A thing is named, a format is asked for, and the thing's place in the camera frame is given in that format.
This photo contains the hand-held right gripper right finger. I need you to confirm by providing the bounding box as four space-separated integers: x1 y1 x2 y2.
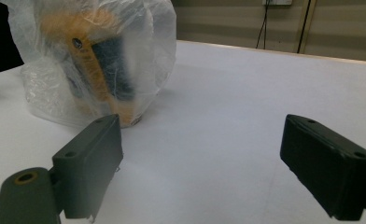
279 113 366 221

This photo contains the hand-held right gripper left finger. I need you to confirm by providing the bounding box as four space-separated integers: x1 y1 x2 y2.
51 113 124 223

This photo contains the translucent white plastic bag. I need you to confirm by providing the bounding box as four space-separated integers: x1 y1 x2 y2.
0 0 177 130

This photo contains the yellow drink bottle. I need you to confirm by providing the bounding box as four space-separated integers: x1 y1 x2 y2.
40 8 144 128

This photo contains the beige vertical post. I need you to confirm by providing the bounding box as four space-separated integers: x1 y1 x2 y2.
292 0 318 55

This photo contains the black cable along post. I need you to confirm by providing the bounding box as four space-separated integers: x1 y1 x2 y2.
297 0 313 54

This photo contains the thin black cable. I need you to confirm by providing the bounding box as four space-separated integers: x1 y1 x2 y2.
255 0 272 50

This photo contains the white wall socket box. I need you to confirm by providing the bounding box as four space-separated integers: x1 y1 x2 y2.
261 0 294 7

